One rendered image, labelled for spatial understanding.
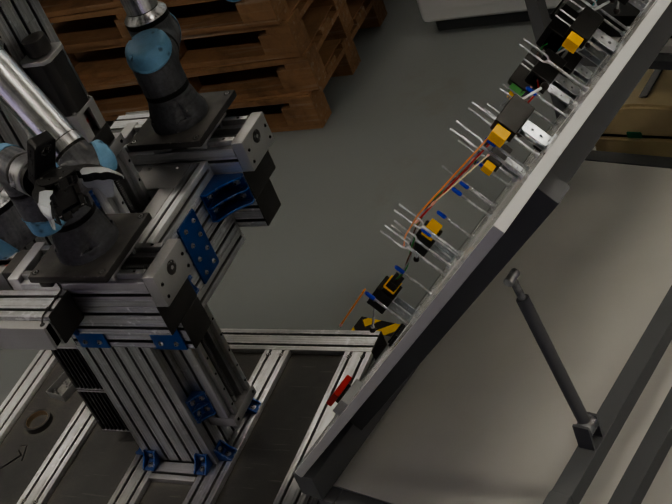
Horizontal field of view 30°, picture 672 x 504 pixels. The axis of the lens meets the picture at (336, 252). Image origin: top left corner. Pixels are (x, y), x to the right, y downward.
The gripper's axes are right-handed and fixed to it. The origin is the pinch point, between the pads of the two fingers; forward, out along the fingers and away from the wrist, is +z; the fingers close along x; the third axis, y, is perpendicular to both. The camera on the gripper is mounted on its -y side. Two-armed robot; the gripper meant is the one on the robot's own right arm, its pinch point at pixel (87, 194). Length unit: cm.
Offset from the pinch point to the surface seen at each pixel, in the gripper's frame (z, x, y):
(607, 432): 71, -44, 53
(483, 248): 77, -19, -3
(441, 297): 67, -18, 9
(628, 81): 63, -69, -1
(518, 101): 58, -48, -7
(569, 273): 21, -92, 66
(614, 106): 65, -63, 0
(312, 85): -208, -194, 114
